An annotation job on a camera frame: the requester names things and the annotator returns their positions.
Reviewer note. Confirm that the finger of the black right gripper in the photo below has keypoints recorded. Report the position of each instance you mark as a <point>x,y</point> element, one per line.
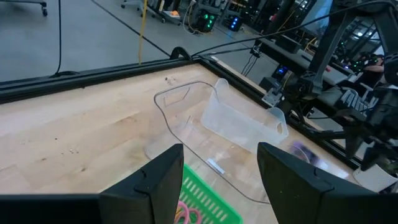
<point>353,144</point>
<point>371,158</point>

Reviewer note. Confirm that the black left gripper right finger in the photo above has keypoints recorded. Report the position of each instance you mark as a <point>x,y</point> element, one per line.
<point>301,193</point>

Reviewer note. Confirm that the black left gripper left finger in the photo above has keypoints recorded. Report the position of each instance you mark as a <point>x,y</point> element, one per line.
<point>149,199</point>

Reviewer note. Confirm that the purple paint bottle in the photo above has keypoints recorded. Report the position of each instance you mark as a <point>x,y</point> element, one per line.
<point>303,152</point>

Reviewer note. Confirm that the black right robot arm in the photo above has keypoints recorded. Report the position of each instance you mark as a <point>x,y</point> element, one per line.
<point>323,46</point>

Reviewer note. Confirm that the black keyboard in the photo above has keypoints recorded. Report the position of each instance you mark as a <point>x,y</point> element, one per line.
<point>354,101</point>

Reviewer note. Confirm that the person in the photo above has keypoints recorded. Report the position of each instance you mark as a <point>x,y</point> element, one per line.
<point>374,67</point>

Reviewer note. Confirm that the green plastic basket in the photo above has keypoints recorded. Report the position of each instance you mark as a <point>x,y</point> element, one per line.
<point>211,208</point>

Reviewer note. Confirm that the clear plastic bin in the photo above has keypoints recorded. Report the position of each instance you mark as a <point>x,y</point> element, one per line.
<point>192,137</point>

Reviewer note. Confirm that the frosted plastic bin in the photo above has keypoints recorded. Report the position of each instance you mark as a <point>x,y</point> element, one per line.
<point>239,124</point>

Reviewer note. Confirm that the black table clamp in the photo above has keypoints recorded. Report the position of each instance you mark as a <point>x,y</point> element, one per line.
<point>180,53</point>

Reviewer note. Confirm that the computer tower with blue lights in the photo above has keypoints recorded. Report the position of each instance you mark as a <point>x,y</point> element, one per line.
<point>235,23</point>

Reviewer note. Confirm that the computer tower with green lights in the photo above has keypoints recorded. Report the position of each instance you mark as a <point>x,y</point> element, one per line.
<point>207,20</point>

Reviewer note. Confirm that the black table frame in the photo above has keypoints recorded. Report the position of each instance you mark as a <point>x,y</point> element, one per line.
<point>93,79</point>

